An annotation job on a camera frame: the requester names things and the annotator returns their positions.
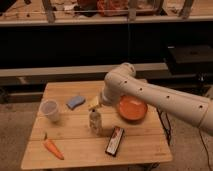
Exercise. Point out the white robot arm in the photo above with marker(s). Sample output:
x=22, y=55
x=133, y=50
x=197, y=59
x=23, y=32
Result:
x=192, y=109

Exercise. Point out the yellow gripper tip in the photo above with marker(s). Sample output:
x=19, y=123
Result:
x=94, y=103

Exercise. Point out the wooden table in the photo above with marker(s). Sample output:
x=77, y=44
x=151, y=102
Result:
x=143, y=142

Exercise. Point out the blue sponge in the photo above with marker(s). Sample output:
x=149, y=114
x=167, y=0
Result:
x=75, y=101

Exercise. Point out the orange carrot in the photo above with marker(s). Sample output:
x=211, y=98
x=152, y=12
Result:
x=52, y=148

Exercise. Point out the black box on right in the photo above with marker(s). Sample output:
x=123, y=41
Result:
x=196, y=59

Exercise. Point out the translucent plastic cup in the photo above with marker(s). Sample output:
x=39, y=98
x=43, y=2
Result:
x=49, y=108

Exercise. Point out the orange bowl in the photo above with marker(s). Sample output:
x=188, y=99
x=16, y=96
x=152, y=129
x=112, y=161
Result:
x=131, y=108

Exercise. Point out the wooden shelf with clutter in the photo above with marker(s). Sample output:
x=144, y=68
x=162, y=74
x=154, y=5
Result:
x=98, y=12

